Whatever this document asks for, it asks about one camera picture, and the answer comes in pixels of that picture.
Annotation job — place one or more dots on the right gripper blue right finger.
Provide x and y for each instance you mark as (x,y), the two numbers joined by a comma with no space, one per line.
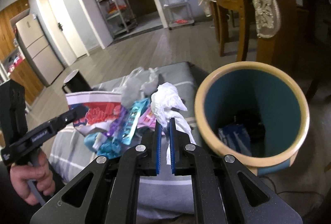
(171,129)

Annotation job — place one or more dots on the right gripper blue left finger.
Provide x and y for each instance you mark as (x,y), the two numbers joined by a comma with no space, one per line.
(158,129)

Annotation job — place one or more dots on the white tissue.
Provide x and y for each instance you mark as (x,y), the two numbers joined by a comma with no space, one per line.
(165,104)

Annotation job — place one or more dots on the teal beige trash bin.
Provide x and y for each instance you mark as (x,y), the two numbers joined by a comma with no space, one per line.
(262,99)

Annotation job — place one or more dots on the person's left hand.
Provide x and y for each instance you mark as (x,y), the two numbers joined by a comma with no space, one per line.
(21,174)

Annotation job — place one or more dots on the teal blister pack wrapper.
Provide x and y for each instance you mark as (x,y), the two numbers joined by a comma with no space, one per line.
(130,125)

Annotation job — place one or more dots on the purple wrapper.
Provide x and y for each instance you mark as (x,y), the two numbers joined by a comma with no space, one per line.
(117,122)

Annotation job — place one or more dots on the white plastic bag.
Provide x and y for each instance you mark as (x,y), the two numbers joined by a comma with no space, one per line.
(140,83)

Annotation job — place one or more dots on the crumpled teal glove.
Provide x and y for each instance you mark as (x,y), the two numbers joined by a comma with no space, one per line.
(102,145)

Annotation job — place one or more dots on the red white snack wrapper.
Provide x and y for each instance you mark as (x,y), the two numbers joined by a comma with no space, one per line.
(98,110)

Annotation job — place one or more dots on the wooden cabinet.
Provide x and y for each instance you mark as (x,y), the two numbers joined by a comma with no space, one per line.
(13,60)

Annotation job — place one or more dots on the black mug white inside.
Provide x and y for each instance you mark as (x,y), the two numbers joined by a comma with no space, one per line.
(75,82)

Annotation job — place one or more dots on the beige refrigerator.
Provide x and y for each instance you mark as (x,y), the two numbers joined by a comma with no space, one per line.
(38,50)

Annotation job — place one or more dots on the metal shelf rack in kitchen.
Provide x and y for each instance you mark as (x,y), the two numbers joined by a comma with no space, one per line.
(118,16)

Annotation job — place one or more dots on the white door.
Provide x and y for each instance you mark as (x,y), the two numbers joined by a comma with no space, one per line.
(66,26)

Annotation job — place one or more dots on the wooden chair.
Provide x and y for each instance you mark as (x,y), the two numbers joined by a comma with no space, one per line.
(246,15)

